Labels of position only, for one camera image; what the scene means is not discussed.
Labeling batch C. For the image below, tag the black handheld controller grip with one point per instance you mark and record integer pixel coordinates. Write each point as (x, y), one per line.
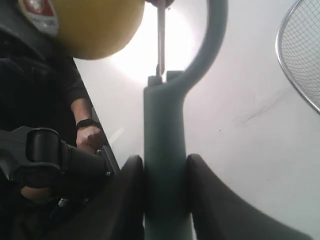
(34, 157)

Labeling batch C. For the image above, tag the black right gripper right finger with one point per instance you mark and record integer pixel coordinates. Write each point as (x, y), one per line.
(218, 213)

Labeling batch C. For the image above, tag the yellow lemon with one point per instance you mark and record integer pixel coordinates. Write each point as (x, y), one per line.
(86, 29)

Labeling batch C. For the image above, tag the operator hand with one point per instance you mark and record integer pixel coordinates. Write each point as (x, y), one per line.
(90, 138)

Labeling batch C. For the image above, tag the teal handled peeler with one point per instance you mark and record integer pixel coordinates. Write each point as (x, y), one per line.
(167, 216)

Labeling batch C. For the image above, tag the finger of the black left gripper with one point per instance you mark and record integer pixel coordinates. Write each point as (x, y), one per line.
(18, 37)

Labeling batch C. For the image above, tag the operator forearm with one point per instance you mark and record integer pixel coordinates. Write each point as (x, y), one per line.
(82, 109)

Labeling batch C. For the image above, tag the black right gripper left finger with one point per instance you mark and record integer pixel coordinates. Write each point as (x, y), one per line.
(116, 212)

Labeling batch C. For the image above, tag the oval wire mesh basket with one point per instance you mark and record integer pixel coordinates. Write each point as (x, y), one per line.
(297, 48)

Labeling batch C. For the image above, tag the black wrist watch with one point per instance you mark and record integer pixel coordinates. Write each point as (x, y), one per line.
(88, 122)

